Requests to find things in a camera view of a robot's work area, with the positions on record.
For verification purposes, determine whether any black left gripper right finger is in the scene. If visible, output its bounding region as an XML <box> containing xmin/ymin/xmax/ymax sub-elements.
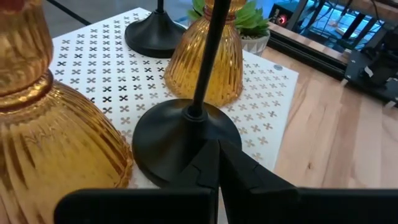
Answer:
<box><xmin>219</xmin><ymin>139</ymin><xmax>398</xmax><ymax>224</ymax></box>

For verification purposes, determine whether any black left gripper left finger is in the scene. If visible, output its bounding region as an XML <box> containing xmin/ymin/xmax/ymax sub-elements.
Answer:
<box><xmin>54</xmin><ymin>139</ymin><xmax>220</xmax><ymax>224</ymax></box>

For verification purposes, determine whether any tall black metal candlestick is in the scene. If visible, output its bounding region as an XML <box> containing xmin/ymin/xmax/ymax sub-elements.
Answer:
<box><xmin>132</xmin><ymin>0</ymin><xmax>243</xmax><ymax>189</ymax></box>
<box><xmin>124</xmin><ymin>0</ymin><xmax>187</xmax><ymax>59</ymax></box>

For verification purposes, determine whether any amber ribbed glass candle holder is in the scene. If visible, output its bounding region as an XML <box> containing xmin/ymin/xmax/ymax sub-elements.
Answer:
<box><xmin>0</xmin><ymin>0</ymin><xmax>134</xmax><ymax>224</ymax></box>
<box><xmin>164</xmin><ymin>0</ymin><xmax>248</xmax><ymax>108</ymax></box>

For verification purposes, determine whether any white perforated metal shelf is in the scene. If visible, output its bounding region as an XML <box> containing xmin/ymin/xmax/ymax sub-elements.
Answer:
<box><xmin>49</xmin><ymin>6</ymin><xmax>299</xmax><ymax>190</ymax></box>

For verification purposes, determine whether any succulent in patterned white pot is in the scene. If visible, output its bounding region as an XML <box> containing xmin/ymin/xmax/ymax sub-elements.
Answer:
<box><xmin>186</xmin><ymin>0</ymin><xmax>271</xmax><ymax>57</ymax></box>

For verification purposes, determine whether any black box with red light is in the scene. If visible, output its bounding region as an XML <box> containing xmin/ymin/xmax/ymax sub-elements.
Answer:
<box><xmin>269</xmin><ymin>2</ymin><xmax>296</xmax><ymax>28</ymax></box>

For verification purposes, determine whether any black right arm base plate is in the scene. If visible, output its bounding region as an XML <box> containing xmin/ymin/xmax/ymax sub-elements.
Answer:
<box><xmin>343</xmin><ymin>49</ymin><xmax>398</xmax><ymax>108</ymax></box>

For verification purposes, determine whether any black aluminium table frame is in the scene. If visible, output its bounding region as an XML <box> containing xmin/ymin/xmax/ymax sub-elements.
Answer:
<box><xmin>267</xmin><ymin>27</ymin><xmax>349</xmax><ymax>82</ymax></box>

